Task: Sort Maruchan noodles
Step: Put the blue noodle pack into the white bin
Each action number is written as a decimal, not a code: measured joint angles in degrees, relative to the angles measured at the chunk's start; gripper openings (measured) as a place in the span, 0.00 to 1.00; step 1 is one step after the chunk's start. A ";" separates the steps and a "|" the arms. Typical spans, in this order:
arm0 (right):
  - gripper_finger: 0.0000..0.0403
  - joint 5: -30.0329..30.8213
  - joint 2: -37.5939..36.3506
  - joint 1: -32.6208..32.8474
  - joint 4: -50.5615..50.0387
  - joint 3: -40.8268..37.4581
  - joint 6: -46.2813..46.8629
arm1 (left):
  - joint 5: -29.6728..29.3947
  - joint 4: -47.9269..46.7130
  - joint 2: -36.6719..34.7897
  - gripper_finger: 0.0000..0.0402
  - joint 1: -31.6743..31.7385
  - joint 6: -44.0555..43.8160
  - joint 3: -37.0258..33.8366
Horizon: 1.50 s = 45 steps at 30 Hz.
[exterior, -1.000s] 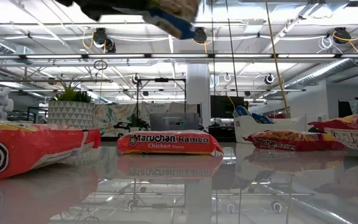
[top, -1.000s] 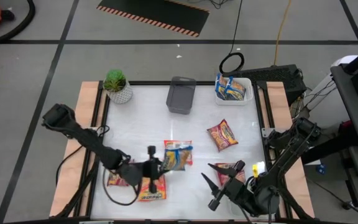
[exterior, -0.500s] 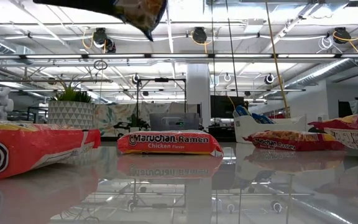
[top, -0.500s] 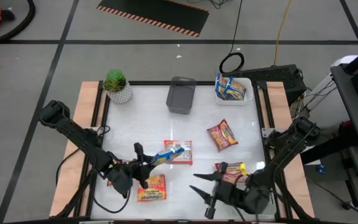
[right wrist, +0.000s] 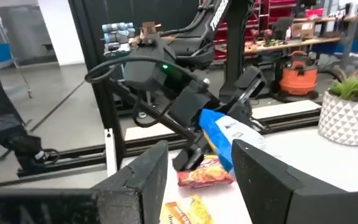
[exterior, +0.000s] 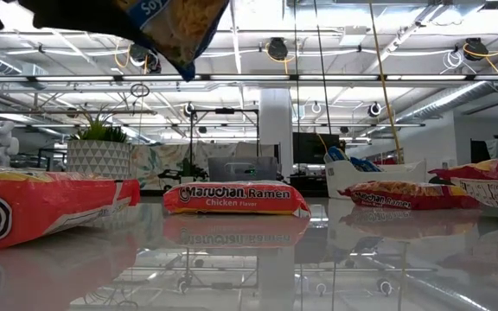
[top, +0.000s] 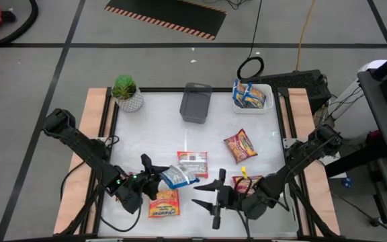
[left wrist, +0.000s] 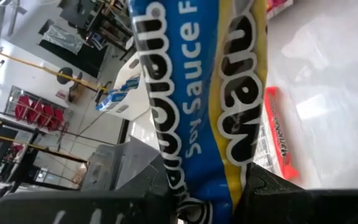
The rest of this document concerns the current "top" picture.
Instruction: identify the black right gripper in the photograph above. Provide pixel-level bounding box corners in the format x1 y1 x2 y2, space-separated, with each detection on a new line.
191 169 247 230

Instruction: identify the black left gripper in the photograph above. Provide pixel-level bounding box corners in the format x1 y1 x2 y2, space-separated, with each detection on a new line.
126 153 170 200

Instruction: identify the blue Maruchan ramen pack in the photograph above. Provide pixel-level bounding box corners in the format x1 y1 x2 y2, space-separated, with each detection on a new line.
232 79 248 109
159 163 200 190
243 82 267 109

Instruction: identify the orange Maruchan ramen pack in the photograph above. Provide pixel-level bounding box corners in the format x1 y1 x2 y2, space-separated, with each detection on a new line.
176 151 210 179
148 188 181 218

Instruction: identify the pink Maruchan ramen pack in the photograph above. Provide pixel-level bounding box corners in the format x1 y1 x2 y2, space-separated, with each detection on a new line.
232 174 265 196
223 128 259 165

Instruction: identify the pale grey plastic bin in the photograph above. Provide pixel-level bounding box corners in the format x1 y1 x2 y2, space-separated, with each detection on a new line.
243 200 299 240

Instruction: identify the dark grey plastic bin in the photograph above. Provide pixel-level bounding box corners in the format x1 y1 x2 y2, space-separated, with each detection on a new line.
179 82 213 124

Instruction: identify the green plant in white pot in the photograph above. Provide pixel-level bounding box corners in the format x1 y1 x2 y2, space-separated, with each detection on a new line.
112 75 144 114

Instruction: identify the white plastic bin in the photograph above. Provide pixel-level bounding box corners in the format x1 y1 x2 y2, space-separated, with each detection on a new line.
232 83 275 115

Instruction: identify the tan wooden side board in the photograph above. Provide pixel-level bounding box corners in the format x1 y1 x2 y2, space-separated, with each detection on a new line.
52 87 114 235
287 87 341 236

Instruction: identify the black computer case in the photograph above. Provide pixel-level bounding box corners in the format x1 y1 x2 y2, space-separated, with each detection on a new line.
240 69 332 115

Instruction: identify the black stand leg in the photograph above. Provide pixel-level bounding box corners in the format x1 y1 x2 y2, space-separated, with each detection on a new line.
324 132 387 179

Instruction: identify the black hazard-striped floor mat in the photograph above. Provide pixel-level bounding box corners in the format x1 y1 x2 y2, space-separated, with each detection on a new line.
103 0 228 41

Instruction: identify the white trash bin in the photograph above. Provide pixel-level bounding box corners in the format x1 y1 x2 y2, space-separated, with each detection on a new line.
327 59 387 120

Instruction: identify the black floor power cable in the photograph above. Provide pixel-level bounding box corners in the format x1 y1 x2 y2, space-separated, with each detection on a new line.
329 190 387 240

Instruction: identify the black hanging cable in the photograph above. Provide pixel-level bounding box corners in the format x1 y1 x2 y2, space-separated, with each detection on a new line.
236 0 265 81

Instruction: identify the yellow hanging cable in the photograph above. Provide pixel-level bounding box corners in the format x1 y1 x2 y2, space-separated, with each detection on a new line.
295 0 316 72

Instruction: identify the black vacuum hose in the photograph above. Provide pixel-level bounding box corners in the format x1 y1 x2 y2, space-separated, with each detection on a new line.
0 0 39 52

